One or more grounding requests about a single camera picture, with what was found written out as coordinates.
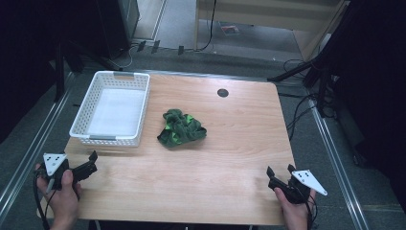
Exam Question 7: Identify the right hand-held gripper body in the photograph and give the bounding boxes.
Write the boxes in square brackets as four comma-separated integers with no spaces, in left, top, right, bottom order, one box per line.
[267,169,328,205]

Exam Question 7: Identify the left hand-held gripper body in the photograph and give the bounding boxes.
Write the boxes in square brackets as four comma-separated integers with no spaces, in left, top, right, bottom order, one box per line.
[34,152,94,192]

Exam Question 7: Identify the person's right hand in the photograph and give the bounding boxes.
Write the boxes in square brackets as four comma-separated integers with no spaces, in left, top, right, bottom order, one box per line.
[274,186,317,228]

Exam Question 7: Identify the person's left hand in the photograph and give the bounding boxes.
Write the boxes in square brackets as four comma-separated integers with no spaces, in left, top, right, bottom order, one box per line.
[35,163,83,226]

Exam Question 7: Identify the white perforated plastic basket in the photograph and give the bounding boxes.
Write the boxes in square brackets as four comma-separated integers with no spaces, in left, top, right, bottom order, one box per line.
[69,70,151,149]

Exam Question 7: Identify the black metal stand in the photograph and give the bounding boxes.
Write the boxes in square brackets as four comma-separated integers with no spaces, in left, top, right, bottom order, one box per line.
[53,37,124,104]

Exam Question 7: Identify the crumpled green cloth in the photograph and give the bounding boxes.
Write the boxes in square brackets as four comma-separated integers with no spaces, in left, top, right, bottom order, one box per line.
[156,108,208,149]

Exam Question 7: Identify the black tripod stand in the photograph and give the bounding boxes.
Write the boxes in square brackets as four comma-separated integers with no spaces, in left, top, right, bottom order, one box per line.
[267,47,339,119]

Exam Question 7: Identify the black cabinet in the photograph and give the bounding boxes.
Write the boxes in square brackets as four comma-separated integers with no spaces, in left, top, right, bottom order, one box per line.
[95,0,142,59]

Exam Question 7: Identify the red printed paper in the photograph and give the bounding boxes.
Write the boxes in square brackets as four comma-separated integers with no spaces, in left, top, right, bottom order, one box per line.
[219,23,241,36]

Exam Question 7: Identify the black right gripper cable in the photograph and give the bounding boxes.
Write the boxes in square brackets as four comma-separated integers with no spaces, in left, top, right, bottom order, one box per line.
[304,195,319,230]

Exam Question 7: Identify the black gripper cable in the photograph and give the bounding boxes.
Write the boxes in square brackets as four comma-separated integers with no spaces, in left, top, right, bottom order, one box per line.
[32,172,57,230]
[304,195,319,230]

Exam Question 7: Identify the metal floor rail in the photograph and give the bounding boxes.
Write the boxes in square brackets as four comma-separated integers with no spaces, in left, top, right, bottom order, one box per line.
[0,72,77,222]
[136,68,273,83]
[306,95,372,230]

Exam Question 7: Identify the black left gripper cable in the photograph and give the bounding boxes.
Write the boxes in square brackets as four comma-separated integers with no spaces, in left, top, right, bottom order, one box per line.
[32,172,57,230]

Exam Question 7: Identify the black floor cables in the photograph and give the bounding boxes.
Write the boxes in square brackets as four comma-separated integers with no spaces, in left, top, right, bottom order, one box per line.
[278,57,324,142]

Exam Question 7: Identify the white floor cable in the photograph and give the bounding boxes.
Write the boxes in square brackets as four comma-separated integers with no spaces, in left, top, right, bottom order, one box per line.
[117,43,136,70]

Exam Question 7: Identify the light wooden furniture frame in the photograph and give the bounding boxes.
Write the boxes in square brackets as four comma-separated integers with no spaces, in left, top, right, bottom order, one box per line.
[193,0,350,62]

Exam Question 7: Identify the black hanging cable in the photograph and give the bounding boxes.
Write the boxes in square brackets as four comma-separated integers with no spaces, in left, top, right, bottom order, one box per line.
[194,0,218,53]

